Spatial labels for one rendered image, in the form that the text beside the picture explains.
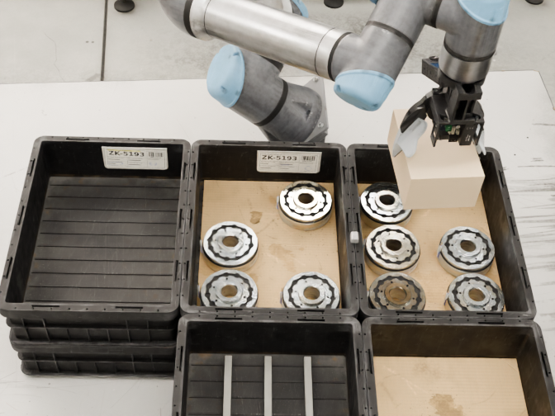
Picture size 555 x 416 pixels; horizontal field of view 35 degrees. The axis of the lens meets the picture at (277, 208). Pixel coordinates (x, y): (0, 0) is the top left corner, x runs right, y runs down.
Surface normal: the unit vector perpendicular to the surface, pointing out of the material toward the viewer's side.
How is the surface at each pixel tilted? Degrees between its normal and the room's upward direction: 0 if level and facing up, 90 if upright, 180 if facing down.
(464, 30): 90
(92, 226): 0
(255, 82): 55
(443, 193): 90
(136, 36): 0
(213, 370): 0
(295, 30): 31
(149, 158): 90
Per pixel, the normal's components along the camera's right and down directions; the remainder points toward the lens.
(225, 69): -0.78, -0.30
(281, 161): 0.01, 0.77
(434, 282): 0.04, -0.64
